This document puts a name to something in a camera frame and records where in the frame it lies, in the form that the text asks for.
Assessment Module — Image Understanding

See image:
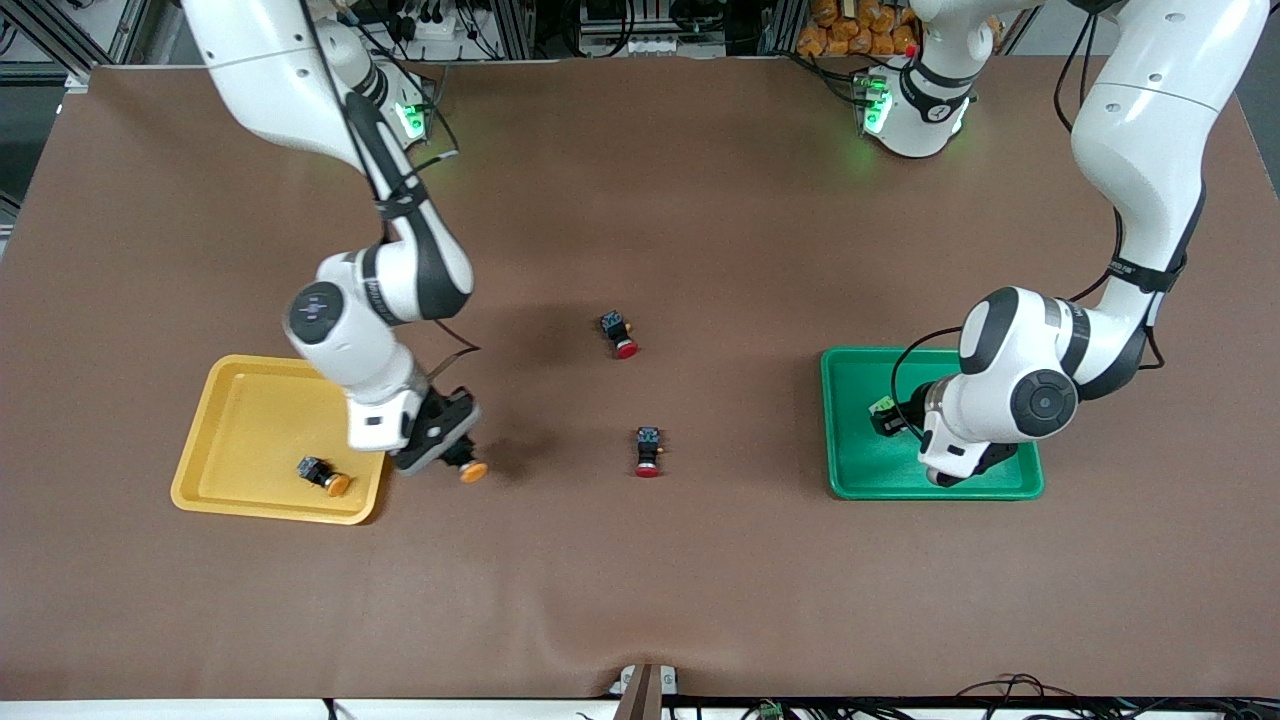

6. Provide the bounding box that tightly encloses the green plastic tray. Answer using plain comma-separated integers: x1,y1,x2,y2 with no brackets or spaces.
820,346,1046,501

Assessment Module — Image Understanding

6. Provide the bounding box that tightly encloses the yellow plastic tray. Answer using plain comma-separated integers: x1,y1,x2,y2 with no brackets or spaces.
170,354,401,526

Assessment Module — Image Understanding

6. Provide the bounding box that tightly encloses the brown table mat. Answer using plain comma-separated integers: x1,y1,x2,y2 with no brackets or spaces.
0,55,1280,701

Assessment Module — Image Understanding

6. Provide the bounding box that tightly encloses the white power strip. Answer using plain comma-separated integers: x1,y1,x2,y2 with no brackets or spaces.
395,5,483,58

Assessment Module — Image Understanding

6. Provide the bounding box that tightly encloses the orange packets pile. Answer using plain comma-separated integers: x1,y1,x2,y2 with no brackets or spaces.
795,0,923,57

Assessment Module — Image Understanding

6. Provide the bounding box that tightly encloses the black cable bundle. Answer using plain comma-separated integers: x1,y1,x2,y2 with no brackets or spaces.
950,673,1280,720

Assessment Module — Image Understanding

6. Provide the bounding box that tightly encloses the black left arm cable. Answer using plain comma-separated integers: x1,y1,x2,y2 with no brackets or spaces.
890,0,1211,441

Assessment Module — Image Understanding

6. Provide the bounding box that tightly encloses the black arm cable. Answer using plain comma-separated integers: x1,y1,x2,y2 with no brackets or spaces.
890,0,1211,441
295,0,483,386

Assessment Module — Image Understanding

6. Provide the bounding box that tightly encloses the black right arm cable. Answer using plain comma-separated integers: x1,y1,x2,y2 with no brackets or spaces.
295,0,483,386

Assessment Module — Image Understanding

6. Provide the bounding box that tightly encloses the table edge clamp bracket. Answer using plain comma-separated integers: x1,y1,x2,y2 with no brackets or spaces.
612,662,681,720

